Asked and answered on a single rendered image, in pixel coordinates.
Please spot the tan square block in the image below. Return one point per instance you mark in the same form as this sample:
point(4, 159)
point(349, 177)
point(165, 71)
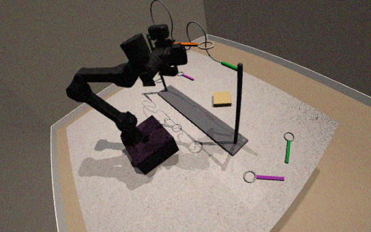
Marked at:
point(221, 99)

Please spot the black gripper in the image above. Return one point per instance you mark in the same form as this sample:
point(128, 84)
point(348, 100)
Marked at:
point(160, 33)

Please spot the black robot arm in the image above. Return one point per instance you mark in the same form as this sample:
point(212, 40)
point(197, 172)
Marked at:
point(141, 65)

